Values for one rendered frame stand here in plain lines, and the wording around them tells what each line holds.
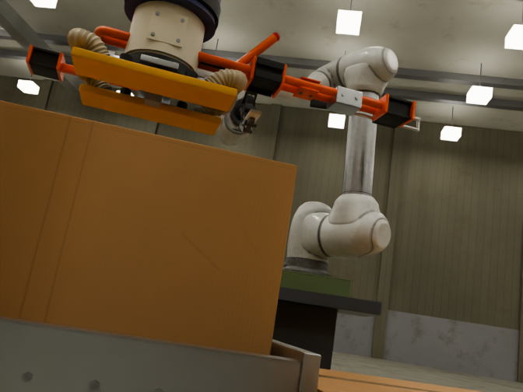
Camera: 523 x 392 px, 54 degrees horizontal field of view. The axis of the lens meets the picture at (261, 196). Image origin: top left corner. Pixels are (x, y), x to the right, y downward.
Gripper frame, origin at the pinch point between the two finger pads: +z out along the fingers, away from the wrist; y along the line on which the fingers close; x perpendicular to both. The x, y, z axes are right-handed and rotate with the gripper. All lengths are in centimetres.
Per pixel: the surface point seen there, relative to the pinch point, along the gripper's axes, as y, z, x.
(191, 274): 52, 29, 12
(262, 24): -567, -899, -147
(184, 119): 13.2, 0.4, 17.2
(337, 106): 3.1, 8.2, -18.9
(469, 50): -568, -772, -583
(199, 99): 13.3, 15.1, 15.6
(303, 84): 0.7, 10.2, -8.8
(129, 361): 66, 43, 20
